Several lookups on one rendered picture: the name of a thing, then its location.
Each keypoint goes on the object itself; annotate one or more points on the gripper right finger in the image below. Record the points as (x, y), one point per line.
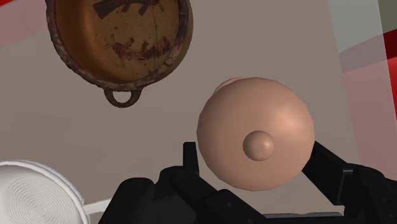
(347, 183)

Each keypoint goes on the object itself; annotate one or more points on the beige round lidded pot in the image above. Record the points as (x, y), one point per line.
(256, 133)

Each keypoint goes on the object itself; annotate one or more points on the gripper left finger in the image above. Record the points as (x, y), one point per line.
(189, 186)

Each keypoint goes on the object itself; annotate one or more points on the white ribbed round pan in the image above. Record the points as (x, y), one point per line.
(34, 195)

